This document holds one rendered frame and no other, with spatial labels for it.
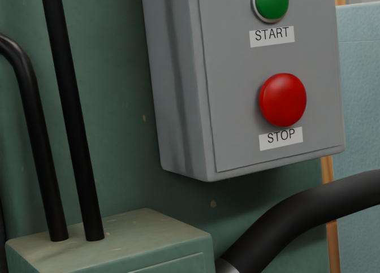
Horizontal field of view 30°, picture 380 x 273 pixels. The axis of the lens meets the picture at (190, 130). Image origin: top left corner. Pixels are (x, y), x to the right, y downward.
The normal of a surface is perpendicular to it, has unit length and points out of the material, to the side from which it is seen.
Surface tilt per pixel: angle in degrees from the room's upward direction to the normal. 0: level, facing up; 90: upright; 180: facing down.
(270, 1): 90
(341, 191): 52
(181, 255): 90
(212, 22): 90
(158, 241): 0
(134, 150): 90
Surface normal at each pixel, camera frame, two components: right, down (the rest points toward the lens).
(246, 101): 0.48, 0.08
